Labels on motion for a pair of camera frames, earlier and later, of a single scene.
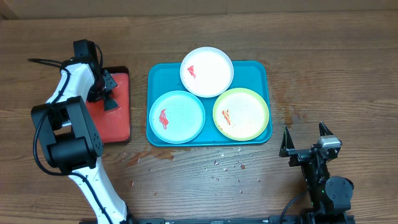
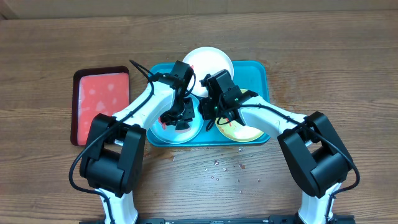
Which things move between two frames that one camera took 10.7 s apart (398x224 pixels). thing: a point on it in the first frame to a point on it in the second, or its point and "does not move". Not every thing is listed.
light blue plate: [176, 117] does not move
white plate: [206, 72] does not move
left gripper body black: [103, 86] to [183, 112]
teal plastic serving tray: [255, 76] does not move
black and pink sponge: [111, 106] to [182, 126]
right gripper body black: [299, 155] to [211, 109]
